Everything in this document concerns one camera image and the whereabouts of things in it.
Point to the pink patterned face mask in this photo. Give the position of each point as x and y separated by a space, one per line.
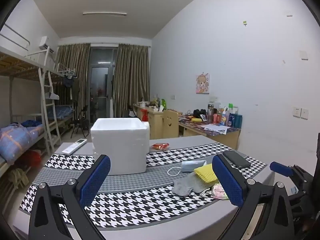
218 192

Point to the hanging dark clothes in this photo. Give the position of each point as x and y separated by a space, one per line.
68 80

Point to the glass balcony door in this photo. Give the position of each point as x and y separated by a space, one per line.
100 85

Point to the houndstooth table cloth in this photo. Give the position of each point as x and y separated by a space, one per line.
130 205

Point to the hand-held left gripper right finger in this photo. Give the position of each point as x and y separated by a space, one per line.
227 180

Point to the printed paper sheets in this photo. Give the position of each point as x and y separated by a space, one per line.
216 128

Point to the black headphones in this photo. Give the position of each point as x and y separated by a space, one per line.
200 112

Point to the row of toiletry bottles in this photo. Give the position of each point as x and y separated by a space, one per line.
231 120

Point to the blue face mask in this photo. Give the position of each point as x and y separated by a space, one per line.
193 166

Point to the white red-pump lotion bottle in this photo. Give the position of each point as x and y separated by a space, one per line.
144 116

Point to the green wall hook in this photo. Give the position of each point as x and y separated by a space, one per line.
245 23

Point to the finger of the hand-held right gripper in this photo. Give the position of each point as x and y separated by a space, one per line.
281 168

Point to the red snack packet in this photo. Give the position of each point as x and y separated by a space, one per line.
160 146

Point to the black smartphone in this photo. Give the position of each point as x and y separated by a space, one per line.
236 159

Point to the grey sock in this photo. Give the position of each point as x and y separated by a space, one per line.
188 185

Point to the brown curtain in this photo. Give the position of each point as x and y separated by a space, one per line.
131 80
73 80

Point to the white metal bunk bed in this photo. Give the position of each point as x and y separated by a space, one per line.
25 65

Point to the white wall plate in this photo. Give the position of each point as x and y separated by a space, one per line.
303 55

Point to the white air conditioner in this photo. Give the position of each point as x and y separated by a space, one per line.
45 43

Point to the wooden desk with printed mat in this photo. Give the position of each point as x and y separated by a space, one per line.
225 137

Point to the wooden smiley chair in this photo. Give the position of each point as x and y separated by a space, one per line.
170 123

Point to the cluttered wooden desk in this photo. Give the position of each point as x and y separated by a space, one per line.
153 122

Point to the blue plaid quilt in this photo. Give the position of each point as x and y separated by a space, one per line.
17 140

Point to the green bottle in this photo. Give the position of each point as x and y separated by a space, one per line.
164 104

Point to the white remote control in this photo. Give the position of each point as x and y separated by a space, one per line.
73 147

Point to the white foam box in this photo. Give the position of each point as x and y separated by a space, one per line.
120 145

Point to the white double wall switch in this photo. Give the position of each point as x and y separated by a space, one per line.
213 99

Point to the blue mattress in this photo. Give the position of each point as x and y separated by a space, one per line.
61 112

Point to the ceiling tube light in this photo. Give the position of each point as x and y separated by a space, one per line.
105 13

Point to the white bunk bed ladder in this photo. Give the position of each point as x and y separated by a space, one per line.
48 110

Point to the yellow desk item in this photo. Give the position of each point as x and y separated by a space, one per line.
196 120

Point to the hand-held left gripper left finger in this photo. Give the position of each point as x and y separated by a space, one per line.
96 180

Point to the yellow sponge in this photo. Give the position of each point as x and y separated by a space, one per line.
205 173

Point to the pink cartoon wall poster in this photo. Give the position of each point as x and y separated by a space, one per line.
203 83

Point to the red cloth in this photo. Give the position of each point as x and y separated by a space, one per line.
31 158

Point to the black folding chair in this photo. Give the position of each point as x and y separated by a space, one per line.
81 123

